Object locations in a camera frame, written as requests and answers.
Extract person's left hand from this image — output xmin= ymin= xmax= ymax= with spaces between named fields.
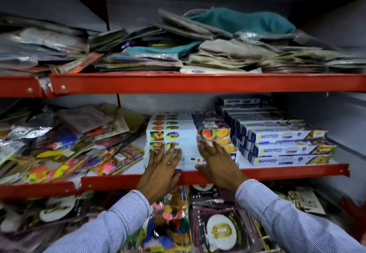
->
xmin=137 ymin=143 xmax=183 ymax=205

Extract pile of grey cloth pouches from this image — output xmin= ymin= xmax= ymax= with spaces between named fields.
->
xmin=156 ymin=9 xmax=366 ymax=74

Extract white foil roll box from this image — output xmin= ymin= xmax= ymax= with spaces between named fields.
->
xmin=144 ymin=146 xmax=238 ymax=171

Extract gold number balloon packet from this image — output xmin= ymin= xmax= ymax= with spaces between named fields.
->
xmin=191 ymin=203 xmax=270 ymax=253

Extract stack of blue-white wrap boxes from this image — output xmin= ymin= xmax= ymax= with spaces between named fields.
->
xmin=216 ymin=95 xmax=337 ymax=167

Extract person's right hand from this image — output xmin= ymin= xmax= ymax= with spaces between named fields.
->
xmin=195 ymin=141 xmax=250 ymax=193

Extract pile of silver plastic packets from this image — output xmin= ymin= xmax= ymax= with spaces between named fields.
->
xmin=0 ymin=12 xmax=183 ymax=74

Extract long red shelf beam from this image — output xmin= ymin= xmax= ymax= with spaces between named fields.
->
xmin=49 ymin=73 xmax=366 ymax=96
xmin=80 ymin=163 xmax=350 ymax=191

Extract teal cloth bag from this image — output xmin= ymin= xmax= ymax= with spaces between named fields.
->
xmin=184 ymin=7 xmax=297 ymax=35

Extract white rosette packet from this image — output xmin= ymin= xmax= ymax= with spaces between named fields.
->
xmin=189 ymin=184 xmax=221 ymax=203

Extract person's right forearm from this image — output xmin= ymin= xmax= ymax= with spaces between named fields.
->
xmin=235 ymin=179 xmax=366 ymax=253

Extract beige sticker sheet packet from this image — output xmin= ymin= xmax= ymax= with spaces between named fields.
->
xmin=287 ymin=189 xmax=326 ymax=216

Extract pile of clear decoration packets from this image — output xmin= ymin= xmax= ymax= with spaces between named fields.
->
xmin=0 ymin=190 xmax=126 ymax=253

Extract red shelf upright post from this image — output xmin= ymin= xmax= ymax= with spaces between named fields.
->
xmin=338 ymin=197 xmax=366 ymax=243

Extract flat white packet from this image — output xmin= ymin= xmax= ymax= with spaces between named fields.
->
xmin=180 ymin=66 xmax=262 ymax=75

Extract stack of white fruit-print boxes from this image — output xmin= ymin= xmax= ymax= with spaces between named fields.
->
xmin=145 ymin=111 xmax=238 ymax=154

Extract pile of colourful party packets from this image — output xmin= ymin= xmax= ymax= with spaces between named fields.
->
xmin=0 ymin=102 xmax=149 ymax=186

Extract person's left forearm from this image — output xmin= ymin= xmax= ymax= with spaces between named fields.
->
xmin=43 ymin=190 xmax=151 ymax=253

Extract colourful pom-pom packet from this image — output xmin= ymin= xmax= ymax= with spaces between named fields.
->
xmin=123 ymin=186 xmax=194 ymax=253

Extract short red shelf beam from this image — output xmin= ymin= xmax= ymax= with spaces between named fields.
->
xmin=0 ymin=181 xmax=77 ymax=201
xmin=0 ymin=75 xmax=47 ymax=99

